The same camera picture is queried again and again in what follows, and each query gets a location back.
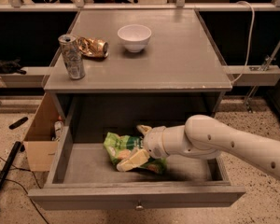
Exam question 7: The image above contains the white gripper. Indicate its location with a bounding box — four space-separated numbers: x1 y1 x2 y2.
117 125 169 172

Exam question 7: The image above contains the green rice chip bag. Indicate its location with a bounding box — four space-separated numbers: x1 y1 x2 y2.
104 133 167 175

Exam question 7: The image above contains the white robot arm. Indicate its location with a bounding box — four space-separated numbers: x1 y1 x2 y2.
117 115 280 181

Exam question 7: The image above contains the round metal drawer knob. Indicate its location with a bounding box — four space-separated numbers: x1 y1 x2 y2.
134 203 144 211

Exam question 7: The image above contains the open grey top drawer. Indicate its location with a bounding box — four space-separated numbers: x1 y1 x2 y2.
27 94 246 212

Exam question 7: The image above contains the black bag on shelf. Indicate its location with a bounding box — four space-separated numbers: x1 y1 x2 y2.
0 59 26 75

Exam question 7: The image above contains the bottle in cardboard box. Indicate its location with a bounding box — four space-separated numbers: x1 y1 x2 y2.
54 117 63 140

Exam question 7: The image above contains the cardboard box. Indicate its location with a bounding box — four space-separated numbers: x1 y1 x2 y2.
23 93 60 172

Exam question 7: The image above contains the white bowl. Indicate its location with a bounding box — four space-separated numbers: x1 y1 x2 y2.
118 24 152 53

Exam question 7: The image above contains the crushed gold can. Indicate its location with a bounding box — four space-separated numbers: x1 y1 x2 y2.
77 37 109 58

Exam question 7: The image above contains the small black object on floor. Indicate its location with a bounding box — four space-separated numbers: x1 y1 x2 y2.
8 117 28 130

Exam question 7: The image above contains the upright silver drink can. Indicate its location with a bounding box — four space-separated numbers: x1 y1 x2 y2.
58 34 85 80

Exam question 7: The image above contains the black pole on floor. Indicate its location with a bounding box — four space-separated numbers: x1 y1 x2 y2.
0 141 21 190

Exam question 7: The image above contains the white cable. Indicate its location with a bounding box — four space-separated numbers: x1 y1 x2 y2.
231 0 256 86

